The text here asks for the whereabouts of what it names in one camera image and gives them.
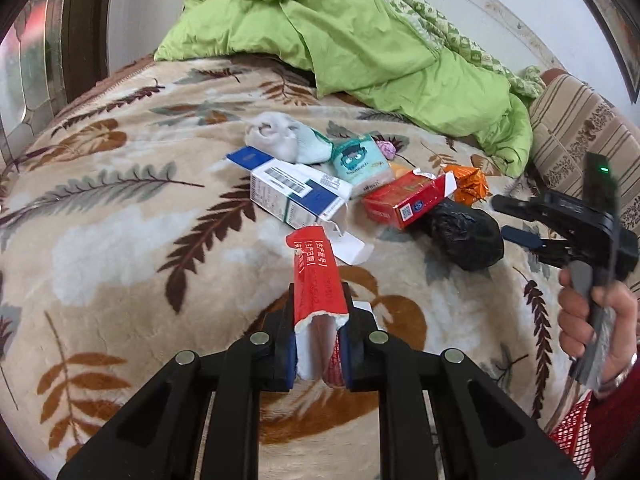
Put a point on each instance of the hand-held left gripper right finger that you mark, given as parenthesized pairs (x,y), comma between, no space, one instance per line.
(345,360)

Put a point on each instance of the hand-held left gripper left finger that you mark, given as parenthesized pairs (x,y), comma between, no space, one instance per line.
(287,345)

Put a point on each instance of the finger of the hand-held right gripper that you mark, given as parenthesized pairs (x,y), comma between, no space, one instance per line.
(520,237)
(520,206)

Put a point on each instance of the black plastic bag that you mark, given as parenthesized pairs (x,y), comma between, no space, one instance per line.
(465,235)

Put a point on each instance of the orange foil wrapper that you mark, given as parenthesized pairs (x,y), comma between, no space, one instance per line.
(467,185)

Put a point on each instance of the torn red white packet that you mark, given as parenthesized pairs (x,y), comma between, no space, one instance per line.
(317,285)

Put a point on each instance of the red mesh basket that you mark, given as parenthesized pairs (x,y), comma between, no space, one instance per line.
(570,435)

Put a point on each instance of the person's right forearm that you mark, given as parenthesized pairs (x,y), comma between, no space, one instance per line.
(615,430)

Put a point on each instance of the person's right hand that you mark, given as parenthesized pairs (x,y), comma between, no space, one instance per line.
(572,320)

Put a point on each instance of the striped brown cushion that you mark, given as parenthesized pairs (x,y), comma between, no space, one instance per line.
(575,130)

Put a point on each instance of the white paper scrap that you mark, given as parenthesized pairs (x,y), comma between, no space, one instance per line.
(350,249)

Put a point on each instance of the red carton box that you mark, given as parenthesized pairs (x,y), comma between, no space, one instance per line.
(400,200)

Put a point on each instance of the pink candy wrapper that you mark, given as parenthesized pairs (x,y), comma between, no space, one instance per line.
(386,148)

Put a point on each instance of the blue white carton box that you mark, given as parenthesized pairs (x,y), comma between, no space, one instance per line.
(290,185)

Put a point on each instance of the teal tissue pack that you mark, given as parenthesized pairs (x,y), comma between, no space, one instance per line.
(360,165)

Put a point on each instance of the white crumpled sock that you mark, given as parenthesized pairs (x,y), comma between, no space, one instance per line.
(280,135)

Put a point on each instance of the leaf print blanket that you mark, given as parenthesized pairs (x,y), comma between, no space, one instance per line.
(125,210)

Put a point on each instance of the green quilt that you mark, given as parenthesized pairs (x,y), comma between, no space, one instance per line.
(350,45)

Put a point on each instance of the framed wall picture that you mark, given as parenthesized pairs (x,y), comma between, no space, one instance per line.
(605,15)

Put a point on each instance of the dark wooden door frame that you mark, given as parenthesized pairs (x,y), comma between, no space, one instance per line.
(85,25)

